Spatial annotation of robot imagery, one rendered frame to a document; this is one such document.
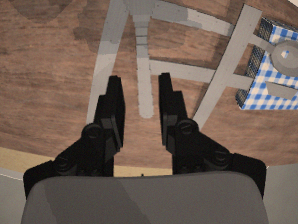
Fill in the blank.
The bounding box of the blue and white checkered cloth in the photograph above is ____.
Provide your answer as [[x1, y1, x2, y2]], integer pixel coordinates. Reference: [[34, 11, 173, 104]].
[[235, 17, 298, 110]]

